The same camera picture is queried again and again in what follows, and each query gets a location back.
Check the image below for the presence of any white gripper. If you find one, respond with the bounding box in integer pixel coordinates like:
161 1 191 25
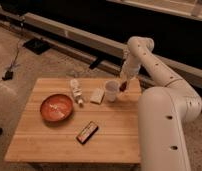
120 61 140 92

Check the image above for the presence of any black floor mat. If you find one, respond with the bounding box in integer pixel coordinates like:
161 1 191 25
23 38 51 55

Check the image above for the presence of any orange ceramic bowl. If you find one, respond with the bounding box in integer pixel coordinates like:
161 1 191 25
40 94 73 122

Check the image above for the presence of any wooden table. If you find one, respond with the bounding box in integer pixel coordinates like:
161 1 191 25
5 78 141 164

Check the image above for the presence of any long beige wall rail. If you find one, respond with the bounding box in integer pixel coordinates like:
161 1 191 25
0 6 202 89

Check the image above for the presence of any beige sponge block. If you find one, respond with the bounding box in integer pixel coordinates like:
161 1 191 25
90 88 104 104

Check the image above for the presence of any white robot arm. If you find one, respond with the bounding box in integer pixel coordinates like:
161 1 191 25
120 36 202 171

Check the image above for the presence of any white ceramic cup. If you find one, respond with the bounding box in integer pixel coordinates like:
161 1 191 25
105 80 119 102

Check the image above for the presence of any dark red pepper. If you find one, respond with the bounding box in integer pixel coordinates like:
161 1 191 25
119 81 127 92

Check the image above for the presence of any black floor cable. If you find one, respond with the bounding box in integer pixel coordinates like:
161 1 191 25
0 19 26 89

